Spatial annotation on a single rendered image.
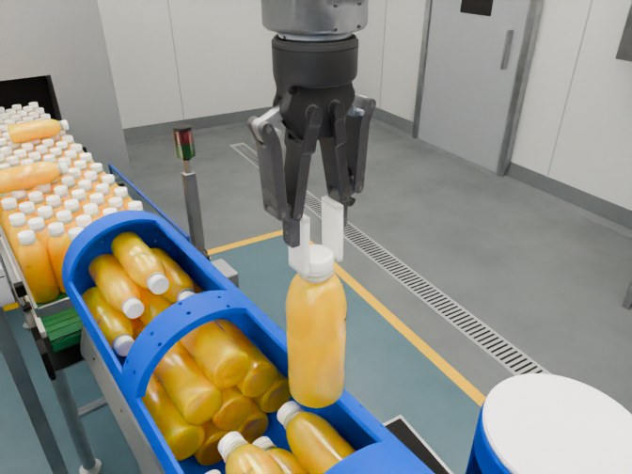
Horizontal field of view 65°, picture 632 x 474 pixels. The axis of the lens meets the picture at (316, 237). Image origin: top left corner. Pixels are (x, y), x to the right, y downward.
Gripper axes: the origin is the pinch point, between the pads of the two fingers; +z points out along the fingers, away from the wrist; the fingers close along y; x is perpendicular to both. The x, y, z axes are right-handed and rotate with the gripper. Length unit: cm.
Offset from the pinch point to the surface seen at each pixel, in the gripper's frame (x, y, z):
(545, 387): -10, 47, 46
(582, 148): 125, 346, 108
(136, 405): 24.5, -17.4, 36.5
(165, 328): 28.0, -9.7, 27.1
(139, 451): 37, -17, 63
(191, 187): 112, 32, 45
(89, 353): 72, -17, 62
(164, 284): 49, -2, 34
